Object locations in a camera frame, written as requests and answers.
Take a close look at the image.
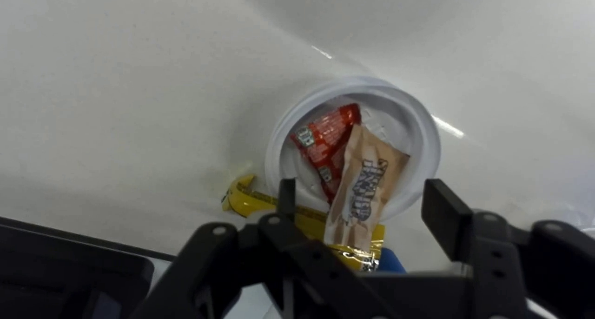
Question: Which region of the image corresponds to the blue object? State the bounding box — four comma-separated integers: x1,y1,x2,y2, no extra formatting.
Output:
376,248,407,274

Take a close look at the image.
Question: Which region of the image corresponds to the brown sachet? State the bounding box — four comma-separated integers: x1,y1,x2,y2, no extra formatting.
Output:
324,124,410,254

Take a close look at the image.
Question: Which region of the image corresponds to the yellow sachet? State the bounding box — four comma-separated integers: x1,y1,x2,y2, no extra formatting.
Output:
221,174,385,272

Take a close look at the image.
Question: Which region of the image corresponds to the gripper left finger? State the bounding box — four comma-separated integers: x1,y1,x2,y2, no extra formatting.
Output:
132,178,396,319

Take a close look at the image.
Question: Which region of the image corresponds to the black appliance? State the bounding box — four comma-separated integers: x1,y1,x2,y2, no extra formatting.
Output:
0,216,177,319

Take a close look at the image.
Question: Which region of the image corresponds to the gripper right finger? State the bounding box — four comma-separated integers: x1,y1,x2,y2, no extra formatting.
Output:
421,179,595,319

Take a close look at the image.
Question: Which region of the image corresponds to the red sachet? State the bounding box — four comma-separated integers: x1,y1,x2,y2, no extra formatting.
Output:
291,103,362,204

